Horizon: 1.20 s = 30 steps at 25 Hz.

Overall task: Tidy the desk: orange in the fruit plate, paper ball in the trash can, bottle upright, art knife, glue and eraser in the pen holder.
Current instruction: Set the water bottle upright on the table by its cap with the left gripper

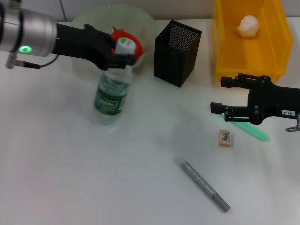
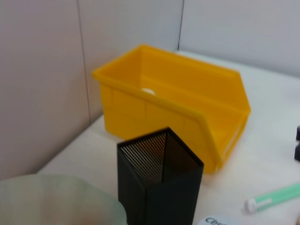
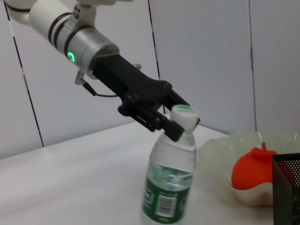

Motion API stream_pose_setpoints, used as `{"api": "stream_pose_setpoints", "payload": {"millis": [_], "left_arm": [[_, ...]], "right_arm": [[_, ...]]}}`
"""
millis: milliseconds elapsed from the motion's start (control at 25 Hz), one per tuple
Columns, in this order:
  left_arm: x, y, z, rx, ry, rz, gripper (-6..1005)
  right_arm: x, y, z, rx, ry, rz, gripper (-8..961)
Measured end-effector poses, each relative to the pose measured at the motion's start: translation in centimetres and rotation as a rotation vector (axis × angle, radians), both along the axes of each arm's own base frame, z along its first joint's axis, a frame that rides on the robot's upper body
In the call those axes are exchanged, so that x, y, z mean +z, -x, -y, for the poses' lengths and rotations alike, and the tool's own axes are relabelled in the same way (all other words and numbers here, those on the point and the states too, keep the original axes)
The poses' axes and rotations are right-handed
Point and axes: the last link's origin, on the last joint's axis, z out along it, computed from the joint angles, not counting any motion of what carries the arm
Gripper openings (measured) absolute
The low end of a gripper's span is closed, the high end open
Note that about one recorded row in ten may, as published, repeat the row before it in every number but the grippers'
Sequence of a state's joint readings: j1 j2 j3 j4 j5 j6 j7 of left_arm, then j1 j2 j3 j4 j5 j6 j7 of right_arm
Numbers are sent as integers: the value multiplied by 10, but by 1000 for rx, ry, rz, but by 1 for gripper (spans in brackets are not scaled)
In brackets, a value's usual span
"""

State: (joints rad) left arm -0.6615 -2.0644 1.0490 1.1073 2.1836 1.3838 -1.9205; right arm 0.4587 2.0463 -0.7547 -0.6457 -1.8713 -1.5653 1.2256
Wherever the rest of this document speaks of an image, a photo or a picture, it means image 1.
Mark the black mesh pen holder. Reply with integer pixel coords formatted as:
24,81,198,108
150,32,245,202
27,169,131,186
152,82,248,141
153,19,203,88

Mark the grey marker pen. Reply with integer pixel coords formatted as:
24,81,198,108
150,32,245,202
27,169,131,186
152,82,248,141
180,160,231,213

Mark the white paper ball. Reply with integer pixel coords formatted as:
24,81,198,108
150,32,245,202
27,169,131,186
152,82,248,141
235,15,261,38

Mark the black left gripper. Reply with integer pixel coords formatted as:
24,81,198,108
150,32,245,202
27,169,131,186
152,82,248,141
53,22,137,71

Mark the right arm cable with connector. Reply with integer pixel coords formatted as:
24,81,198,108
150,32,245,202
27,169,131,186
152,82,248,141
285,113,300,133

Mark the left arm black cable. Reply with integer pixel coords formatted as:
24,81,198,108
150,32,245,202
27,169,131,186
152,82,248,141
6,52,59,70

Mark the orange fruit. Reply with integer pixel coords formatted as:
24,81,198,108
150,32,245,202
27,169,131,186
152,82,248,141
110,26,143,64

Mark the yellow plastic bin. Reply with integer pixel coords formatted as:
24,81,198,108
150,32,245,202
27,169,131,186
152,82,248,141
211,0,293,83

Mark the clear water bottle green label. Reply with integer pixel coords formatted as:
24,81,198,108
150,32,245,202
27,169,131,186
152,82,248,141
93,37,137,125

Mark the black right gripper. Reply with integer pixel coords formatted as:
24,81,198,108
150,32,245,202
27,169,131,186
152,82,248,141
210,73,300,125

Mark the beige eraser with barcode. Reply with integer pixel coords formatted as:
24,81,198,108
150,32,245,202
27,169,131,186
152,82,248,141
218,129,234,148

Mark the green glass fruit plate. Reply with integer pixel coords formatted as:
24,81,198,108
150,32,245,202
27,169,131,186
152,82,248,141
71,3,157,78

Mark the green pen white cap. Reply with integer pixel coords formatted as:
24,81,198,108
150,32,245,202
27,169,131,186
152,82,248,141
219,113,270,142

